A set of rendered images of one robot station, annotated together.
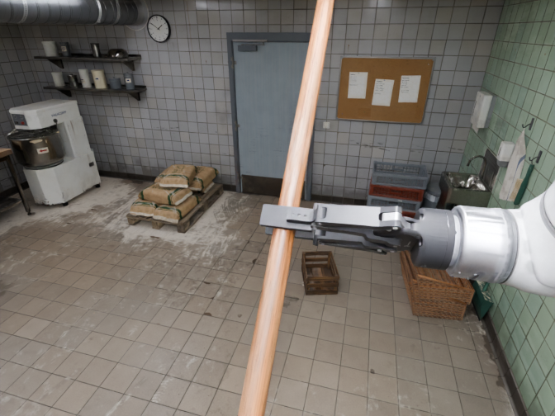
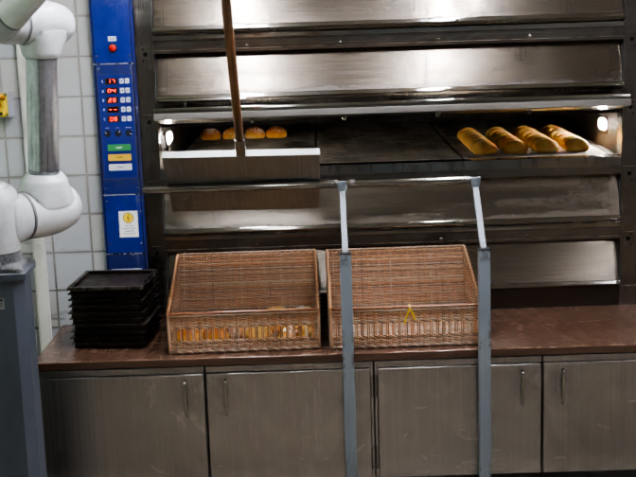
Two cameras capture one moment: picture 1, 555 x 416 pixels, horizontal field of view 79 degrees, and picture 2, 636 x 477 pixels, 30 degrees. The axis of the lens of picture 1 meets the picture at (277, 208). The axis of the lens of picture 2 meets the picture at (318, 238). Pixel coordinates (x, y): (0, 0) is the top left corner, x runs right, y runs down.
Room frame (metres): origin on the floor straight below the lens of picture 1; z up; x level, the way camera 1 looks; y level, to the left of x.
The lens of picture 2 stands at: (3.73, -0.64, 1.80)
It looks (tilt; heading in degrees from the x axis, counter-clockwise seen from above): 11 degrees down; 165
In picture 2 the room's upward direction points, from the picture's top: 2 degrees counter-clockwise
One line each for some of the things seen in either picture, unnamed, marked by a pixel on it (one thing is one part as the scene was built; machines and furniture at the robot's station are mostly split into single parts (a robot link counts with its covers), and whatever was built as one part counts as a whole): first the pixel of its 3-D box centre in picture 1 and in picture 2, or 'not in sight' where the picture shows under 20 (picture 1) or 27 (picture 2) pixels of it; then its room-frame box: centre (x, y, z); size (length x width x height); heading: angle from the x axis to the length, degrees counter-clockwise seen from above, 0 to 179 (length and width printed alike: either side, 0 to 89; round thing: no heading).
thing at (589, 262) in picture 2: not in sight; (393, 268); (-0.65, 0.82, 0.76); 1.79 x 0.11 x 0.19; 75
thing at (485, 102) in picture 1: (481, 112); not in sight; (3.50, -2.09, 1.44); 0.28 x 0.11 x 0.38; 165
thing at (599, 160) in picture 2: not in sight; (390, 167); (-0.67, 0.83, 1.16); 1.80 x 0.06 x 0.04; 75
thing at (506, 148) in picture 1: (505, 154); not in sight; (2.66, -1.88, 1.28); 0.09 x 0.09 x 0.20; 75
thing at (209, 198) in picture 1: (179, 202); not in sight; (4.15, 1.36, 0.07); 1.20 x 0.80 x 0.14; 165
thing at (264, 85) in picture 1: (272, 124); not in sight; (4.49, 0.07, 1.08); 1.14 x 0.09 x 2.16; 75
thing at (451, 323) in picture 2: not in sight; (400, 294); (-0.39, 0.76, 0.72); 0.56 x 0.49 x 0.28; 76
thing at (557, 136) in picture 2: not in sight; (520, 138); (-0.93, 1.50, 1.21); 0.61 x 0.48 x 0.06; 165
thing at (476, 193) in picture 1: (460, 196); not in sight; (3.05, -1.84, 0.71); 0.47 x 0.36 x 0.91; 165
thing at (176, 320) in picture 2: not in sight; (245, 298); (-0.55, 0.20, 0.72); 0.56 x 0.49 x 0.28; 76
